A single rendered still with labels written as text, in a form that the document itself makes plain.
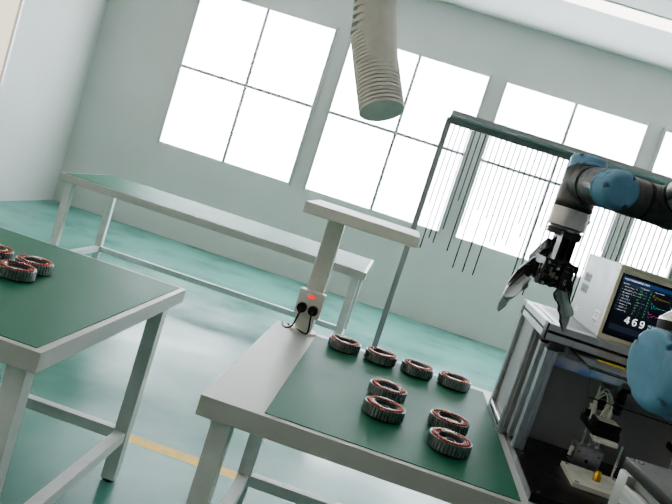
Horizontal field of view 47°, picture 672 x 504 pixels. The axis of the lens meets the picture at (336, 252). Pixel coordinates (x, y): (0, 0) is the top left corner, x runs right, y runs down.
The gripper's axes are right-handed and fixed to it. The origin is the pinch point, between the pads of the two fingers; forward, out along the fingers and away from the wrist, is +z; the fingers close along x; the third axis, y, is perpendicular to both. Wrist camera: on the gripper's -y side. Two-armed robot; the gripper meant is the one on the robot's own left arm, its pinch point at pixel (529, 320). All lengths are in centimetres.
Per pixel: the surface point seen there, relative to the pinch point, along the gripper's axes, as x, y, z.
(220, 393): -57, -21, 40
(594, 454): 43, -40, 34
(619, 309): 36, -42, -5
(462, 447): 2.6, -22.5, 37.0
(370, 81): -41, -116, -49
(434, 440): -3.9, -24.5, 37.9
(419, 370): 2, -92, 38
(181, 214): -120, -344, 42
